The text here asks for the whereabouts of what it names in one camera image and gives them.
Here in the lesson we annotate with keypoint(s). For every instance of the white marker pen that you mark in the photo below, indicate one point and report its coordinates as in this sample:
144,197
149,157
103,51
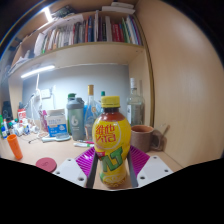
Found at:
83,144

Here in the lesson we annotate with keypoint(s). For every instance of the blue and white carton box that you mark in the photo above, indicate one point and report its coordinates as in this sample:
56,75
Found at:
56,125

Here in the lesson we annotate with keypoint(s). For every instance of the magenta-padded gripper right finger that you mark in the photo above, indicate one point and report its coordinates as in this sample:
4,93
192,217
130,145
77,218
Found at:
141,160

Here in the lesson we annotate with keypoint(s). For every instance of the tall clear glass bottle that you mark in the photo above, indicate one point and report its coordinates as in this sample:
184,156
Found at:
135,110

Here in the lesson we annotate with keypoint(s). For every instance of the under-shelf light strip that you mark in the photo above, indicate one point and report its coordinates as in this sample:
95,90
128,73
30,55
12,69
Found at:
38,71

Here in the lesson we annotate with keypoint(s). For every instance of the green glass bottle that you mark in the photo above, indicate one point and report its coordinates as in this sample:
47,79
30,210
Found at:
71,96

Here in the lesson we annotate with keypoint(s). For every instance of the white bottle with blue cap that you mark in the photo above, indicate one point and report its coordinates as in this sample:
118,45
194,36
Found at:
4,132

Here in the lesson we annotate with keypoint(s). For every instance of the clear bottle with yellow cap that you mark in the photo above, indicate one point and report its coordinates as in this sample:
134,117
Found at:
90,110

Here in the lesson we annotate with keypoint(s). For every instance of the grey shaker bottle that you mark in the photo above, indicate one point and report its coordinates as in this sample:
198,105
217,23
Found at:
76,121

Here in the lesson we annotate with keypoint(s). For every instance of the brown ceramic mug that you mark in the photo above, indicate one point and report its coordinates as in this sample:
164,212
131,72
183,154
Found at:
141,138

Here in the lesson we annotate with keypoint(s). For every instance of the pale blue hairbrush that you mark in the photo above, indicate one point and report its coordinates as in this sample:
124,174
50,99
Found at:
60,137

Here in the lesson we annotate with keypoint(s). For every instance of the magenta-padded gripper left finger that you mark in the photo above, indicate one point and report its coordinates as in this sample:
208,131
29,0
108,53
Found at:
85,161

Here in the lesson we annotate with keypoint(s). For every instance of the orange plastic cup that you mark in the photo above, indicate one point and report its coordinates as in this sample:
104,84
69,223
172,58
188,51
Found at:
14,146

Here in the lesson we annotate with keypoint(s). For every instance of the ceiling light strip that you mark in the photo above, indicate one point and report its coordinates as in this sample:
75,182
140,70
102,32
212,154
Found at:
48,14

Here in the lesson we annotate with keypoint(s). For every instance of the white wall power strip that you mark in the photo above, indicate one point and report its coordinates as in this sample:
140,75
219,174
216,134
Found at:
45,93

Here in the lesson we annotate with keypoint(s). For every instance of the yellow drink bottle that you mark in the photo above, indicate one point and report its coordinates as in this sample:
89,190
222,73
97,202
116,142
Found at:
111,140

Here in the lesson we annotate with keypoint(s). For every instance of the clear bottle with green cap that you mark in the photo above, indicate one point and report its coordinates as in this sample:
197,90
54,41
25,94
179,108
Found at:
102,94

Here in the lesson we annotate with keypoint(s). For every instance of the red and white canister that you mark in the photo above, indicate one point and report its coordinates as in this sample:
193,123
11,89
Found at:
22,115

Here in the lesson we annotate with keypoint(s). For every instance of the flat round red coaster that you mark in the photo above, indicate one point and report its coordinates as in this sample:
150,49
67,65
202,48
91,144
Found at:
46,164

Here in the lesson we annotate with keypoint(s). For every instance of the wooden shelf unit with books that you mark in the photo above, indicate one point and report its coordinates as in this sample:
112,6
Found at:
93,53

